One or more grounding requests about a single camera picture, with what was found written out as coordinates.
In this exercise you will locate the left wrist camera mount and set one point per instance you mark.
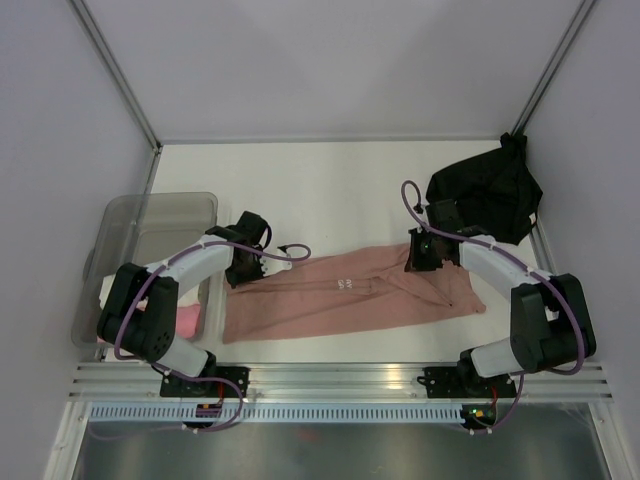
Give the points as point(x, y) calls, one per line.
point(275, 262)

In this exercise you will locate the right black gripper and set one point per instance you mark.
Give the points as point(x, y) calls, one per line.
point(415, 262)

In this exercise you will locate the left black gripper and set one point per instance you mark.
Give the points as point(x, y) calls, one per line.
point(235, 280)

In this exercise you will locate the rolled white t-shirt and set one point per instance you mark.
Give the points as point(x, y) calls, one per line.
point(105, 290)

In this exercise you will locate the clear plastic bin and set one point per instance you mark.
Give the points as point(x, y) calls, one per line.
point(141, 229)

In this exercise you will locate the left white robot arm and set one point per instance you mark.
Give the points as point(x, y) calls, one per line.
point(139, 316)

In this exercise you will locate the black t-shirt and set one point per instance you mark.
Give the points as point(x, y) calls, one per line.
point(494, 190)

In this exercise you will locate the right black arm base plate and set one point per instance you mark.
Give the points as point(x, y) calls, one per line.
point(448, 382)

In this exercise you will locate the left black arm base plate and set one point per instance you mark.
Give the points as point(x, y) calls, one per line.
point(232, 382)

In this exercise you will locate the rolled bright pink t-shirt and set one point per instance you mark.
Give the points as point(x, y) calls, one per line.
point(188, 321)

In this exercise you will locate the dusty pink t-shirt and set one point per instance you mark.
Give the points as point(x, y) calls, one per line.
point(364, 290)

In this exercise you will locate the white slotted cable duct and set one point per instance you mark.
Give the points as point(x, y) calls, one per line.
point(289, 413)

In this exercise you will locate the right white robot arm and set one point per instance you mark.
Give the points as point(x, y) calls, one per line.
point(550, 326)

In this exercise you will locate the aluminium frame rail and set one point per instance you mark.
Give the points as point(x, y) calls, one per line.
point(327, 382)

